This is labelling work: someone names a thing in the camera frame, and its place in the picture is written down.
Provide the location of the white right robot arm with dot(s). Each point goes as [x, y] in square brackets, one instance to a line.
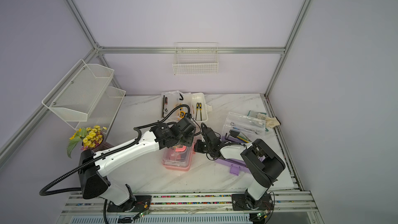
[263, 163]

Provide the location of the yellow black tape measure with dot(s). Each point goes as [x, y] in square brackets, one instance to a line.
[181, 112]

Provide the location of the yellow flowers in pot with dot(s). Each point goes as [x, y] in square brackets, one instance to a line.
[89, 138]

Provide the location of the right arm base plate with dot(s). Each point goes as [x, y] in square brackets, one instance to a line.
[244, 202]

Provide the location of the white wire wall basket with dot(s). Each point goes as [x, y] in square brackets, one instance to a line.
[198, 58]

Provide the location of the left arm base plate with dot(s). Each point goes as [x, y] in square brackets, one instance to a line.
[141, 204]

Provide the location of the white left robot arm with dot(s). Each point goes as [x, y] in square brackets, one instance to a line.
[94, 178]

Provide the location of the pink clear-lid toolbox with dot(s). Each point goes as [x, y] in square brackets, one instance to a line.
[178, 159]

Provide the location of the purple clear-lid toolbox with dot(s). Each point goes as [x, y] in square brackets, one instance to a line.
[244, 130]

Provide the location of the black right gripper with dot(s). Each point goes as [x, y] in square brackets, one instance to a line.
[198, 149]

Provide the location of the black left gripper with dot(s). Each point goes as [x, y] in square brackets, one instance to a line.
[189, 140]

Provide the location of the white dotted green-cuffed glove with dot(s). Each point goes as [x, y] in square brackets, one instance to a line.
[256, 115]

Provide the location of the cream printed work glove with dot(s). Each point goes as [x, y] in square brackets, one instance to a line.
[269, 122]

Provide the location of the white mesh two-tier shelf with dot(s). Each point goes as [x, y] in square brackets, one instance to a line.
[85, 97]

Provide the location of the yellow black screwdriver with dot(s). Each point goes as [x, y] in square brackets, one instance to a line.
[198, 111]

